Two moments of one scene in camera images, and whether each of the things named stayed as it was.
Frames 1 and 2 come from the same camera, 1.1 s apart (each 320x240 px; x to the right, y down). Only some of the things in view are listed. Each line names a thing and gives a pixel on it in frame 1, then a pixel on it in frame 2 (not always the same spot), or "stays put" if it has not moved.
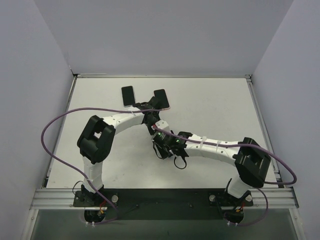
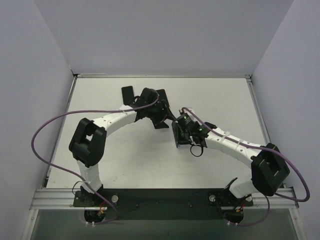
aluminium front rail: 276,198 stays put
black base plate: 166,204 stays put
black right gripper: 160,150 -> 175,134
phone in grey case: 128,95 stays put
